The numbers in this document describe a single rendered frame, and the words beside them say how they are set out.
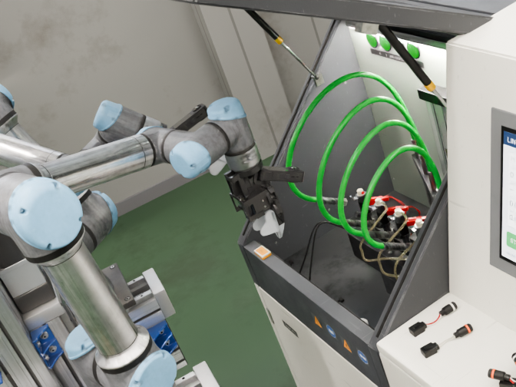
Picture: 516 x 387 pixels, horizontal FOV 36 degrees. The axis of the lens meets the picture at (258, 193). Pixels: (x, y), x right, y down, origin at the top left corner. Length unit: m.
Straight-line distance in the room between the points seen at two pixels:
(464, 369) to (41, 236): 0.89
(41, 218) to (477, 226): 0.90
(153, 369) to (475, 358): 0.66
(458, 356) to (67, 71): 3.27
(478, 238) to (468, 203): 0.08
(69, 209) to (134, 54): 3.27
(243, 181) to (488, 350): 0.63
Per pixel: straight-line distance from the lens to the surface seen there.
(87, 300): 1.51
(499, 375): 1.67
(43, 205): 1.39
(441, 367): 1.75
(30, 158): 2.01
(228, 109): 1.67
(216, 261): 4.11
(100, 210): 2.25
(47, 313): 1.92
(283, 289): 2.23
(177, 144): 1.65
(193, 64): 4.75
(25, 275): 1.90
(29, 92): 4.60
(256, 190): 1.78
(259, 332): 3.57
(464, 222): 1.79
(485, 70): 1.62
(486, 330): 1.81
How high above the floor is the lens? 2.21
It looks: 29 degrees down
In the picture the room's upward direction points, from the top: 21 degrees counter-clockwise
